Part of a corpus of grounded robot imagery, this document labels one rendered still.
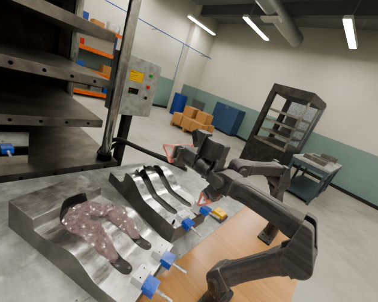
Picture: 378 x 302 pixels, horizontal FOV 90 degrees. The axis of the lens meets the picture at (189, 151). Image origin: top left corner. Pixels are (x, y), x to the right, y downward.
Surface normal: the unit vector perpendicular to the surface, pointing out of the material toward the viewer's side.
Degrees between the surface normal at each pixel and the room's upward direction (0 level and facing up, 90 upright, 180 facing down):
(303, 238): 90
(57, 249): 90
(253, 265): 89
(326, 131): 90
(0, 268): 0
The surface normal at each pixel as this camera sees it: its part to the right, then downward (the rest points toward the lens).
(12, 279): 0.32, -0.89
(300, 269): -0.64, 0.05
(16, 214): -0.37, 0.20
